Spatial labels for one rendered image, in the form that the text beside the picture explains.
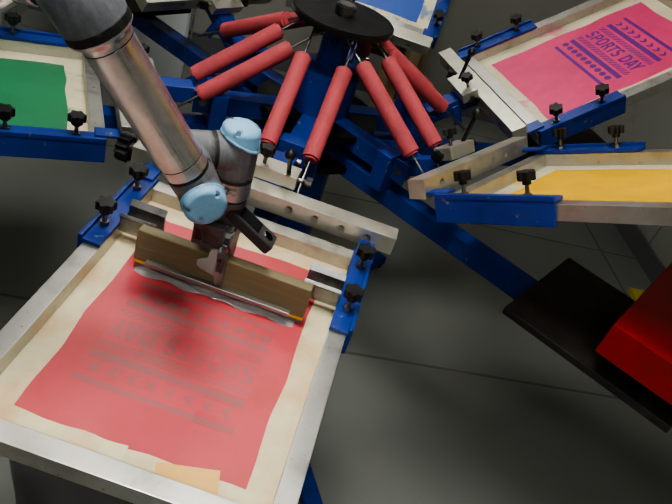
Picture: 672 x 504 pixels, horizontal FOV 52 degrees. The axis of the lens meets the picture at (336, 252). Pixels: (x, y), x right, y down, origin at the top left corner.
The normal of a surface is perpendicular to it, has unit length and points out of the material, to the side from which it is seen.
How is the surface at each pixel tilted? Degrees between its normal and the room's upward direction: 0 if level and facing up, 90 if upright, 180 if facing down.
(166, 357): 0
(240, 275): 86
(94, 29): 88
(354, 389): 0
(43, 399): 0
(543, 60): 32
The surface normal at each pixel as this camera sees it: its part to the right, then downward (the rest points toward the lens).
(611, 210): -0.64, 0.31
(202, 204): 0.35, 0.64
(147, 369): 0.27, -0.76
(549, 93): -0.25, -0.66
